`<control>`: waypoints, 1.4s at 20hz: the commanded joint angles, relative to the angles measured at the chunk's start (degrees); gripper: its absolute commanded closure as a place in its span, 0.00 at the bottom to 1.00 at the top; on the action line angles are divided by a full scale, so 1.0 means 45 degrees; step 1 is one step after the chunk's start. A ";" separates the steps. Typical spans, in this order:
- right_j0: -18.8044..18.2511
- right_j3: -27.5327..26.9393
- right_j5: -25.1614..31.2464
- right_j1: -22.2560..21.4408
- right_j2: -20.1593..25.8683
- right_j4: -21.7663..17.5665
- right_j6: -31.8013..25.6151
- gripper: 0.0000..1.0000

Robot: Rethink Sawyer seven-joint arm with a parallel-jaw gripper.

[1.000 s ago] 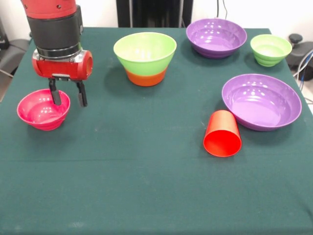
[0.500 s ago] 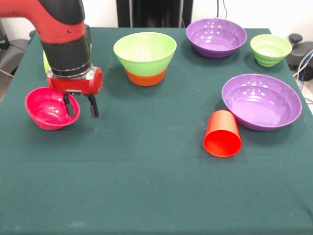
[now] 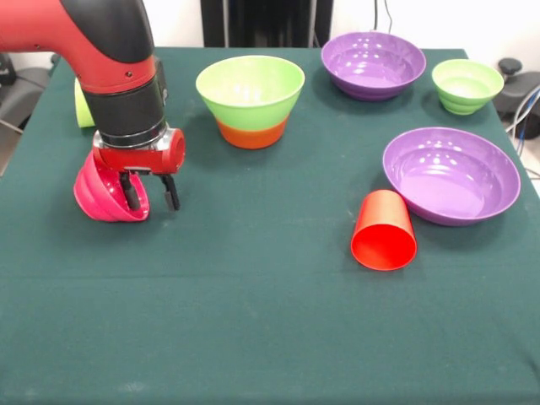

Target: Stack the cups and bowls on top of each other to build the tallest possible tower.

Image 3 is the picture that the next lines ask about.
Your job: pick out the orange bowl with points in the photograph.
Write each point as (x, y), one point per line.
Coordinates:
(253, 137)

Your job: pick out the black chair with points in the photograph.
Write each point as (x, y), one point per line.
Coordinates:
(21, 95)
(521, 90)

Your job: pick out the yellow-green cup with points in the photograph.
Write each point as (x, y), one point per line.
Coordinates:
(83, 109)

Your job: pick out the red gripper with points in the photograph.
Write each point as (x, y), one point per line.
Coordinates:
(143, 158)

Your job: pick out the dark green tablecloth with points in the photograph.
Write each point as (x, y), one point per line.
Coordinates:
(253, 316)

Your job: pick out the large green bowl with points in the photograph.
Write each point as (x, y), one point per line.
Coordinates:
(249, 93)

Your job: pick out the pink bowl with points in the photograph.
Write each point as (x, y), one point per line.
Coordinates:
(97, 198)

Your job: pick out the purple bowl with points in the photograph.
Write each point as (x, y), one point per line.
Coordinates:
(371, 63)
(451, 181)

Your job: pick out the red cup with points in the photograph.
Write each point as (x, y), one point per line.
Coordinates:
(384, 249)

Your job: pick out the small green bowl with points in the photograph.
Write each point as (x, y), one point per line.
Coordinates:
(466, 90)

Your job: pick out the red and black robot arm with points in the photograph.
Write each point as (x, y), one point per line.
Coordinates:
(105, 63)

